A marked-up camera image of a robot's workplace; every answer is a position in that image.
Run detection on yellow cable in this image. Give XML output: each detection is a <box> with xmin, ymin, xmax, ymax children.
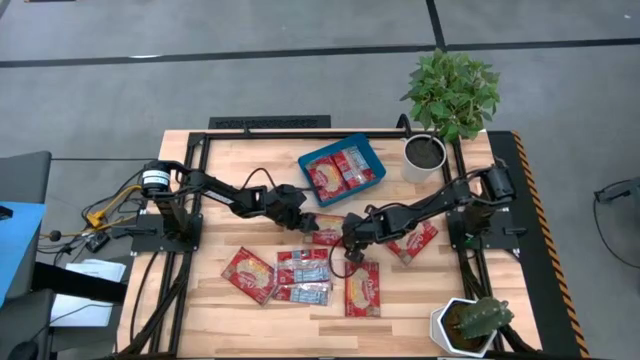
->
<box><xmin>85</xmin><ymin>183</ymin><xmax>145</xmax><ymax>230</ymax></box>

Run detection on green cactus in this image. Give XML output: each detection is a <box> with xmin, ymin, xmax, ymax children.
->
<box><xmin>452</xmin><ymin>296</ymin><xmax>515</xmax><ymax>341</ymax></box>

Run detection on black mat with hazard stripe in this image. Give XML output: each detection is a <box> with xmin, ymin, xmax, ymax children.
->
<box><xmin>486</xmin><ymin>130</ymin><xmax>592</xmax><ymax>359</ymax></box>

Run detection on black bar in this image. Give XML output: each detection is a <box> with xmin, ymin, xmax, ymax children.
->
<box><xmin>31</xmin><ymin>261</ymin><xmax>129</xmax><ymax>304</ymax></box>

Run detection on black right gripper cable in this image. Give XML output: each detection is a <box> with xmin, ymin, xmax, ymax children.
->
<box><xmin>328</xmin><ymin>234</ymin><xmax>364</xmax><ymax>280</ymax></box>

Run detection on white papers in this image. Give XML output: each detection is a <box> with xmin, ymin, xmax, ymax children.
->
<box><xmin>49</xmin><ymin>258</ymin><xmax>128</xmax><ymax>329</ymax></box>

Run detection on small black device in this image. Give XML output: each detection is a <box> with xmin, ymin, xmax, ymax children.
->
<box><xmin>84</xmin><ymin>231</ymin><xmax>112</xmax><ymax>254</ymax></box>

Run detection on black stand foot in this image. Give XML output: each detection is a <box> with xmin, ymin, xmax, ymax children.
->
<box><xmin>593</xmin><ymin>175</ymin><xmax>640</xmax><ymax>205</ymax></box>

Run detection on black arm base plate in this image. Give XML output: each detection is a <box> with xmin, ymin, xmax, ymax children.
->
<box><xmin>129</xmin><ymin>213</ymin><xmax>204</xmax><ymax>254</ymax></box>
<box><xmin>445</xmin><ymin>208</ymin><xmax>527</xmax><ymax>252</ymax></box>

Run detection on black ribbed strip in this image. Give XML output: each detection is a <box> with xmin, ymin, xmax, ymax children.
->
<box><xmin>207</xmin><ymin>114</ymin><xmax>333</xmax><ymax>131</ymax></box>

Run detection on white round plant pot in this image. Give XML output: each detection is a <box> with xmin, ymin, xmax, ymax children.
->
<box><xmin>401</xmin><ymin>133</ymin><xmax>448</xmax><ymax>185</ymax></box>

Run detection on white hexagonal plant pot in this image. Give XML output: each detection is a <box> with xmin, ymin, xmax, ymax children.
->
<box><xmin>429</xmin><ymin>297</ymin><xmax>499</xmax><ymax>359</ymax></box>

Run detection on blue plastic basket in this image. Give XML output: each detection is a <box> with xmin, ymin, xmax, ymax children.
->
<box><xmin>297</xmin><ymin>132</ymin><xmax>388</xmax><ymax>209</ymax></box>

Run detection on black aluminium table frame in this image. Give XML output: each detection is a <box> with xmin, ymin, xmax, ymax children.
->
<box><xmin>117</xmin><ymin>129</ymin><xmax>539</xmax><ymax>360</ymax></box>

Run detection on blue board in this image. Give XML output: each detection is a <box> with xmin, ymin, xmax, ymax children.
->
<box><xmin>0</xmin><ymin>200</ymin><xmax>47</xmax><ymax>307</ymax></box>

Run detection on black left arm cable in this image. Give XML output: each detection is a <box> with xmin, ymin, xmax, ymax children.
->
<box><xmin>241</xmin><ymin>166</ymin><xmax>321</xmax><ymax>194</ymax></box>

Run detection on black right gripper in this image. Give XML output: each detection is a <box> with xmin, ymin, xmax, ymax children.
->
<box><xmin>341</xmin><ymin>209</ymin><xmax>396</xmax><ymax>264</ymax></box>

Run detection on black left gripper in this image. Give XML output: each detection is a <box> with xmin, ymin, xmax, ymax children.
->
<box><xmin>264</xmin><ymin>184</ymin><xmax>321</xmax><ymax>235</ymax></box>

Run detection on green leafy plant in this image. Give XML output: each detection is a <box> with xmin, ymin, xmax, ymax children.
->
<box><xmin>399</xmin><ymin>48</ymin><xmax>502</xmax><ymax>144</ymax></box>

